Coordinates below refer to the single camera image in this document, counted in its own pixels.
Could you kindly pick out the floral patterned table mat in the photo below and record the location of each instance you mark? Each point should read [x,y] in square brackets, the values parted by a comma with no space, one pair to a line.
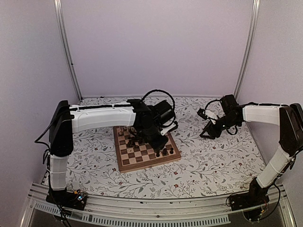
[206,168]

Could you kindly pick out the wooden chess board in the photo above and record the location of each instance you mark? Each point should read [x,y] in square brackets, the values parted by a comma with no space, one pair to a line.
[132,159]

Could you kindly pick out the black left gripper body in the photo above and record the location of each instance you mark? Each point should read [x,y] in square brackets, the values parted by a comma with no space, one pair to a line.
[150,135]

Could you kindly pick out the front aluminium slotted rail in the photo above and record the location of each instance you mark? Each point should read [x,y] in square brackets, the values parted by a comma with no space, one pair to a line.
[213,211]

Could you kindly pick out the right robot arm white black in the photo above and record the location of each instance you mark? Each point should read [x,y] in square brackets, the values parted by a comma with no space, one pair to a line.
[289,121]

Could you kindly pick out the row of white chess pieces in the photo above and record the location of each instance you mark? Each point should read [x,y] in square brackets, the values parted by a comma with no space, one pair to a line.
[129,129]

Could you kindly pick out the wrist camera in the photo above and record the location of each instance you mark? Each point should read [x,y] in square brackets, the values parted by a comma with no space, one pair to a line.
[206,114]
[168,128]

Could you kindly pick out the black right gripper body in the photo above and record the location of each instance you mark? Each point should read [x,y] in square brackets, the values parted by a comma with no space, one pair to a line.
[228,124]

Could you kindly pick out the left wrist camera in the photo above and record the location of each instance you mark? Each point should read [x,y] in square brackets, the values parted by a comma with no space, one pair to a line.
[168,128]

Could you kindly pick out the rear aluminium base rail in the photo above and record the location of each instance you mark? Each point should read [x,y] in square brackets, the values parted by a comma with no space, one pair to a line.
[152,95]

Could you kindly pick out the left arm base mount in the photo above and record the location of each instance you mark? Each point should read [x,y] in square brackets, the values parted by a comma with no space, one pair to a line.
[74,200]

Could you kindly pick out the pile of dark chess pieces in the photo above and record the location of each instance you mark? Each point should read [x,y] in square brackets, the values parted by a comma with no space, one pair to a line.
[135,141]

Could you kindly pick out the right aluminium frame post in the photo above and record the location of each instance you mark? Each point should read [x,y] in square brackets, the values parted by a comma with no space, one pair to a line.
[248,47]

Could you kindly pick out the left aluminium frame post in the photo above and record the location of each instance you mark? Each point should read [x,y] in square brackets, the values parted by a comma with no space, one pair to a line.
[63,34]

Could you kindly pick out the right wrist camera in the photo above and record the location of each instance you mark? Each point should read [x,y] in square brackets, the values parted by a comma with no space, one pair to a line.
[206,114]

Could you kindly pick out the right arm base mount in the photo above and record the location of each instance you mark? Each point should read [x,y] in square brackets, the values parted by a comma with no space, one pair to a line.
[256,200]

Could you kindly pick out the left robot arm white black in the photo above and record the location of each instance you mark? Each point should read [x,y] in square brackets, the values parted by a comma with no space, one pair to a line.
[70,119]

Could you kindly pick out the aluminium frame post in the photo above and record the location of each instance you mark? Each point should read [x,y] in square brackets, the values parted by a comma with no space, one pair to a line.
[248,47]
[63,34]

